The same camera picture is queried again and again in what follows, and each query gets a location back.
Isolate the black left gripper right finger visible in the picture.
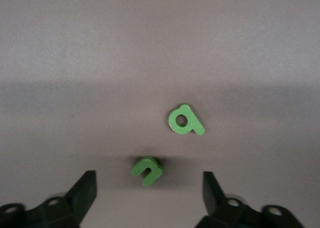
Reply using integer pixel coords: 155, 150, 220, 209
194, 171, 305, 228

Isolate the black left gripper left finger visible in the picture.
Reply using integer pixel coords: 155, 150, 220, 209
0, 170, 97, 228

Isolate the green letter u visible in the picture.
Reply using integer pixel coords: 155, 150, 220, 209
130, 155, 164, 188

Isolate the green letter q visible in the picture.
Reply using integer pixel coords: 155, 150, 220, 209
167, 103, 206, 137

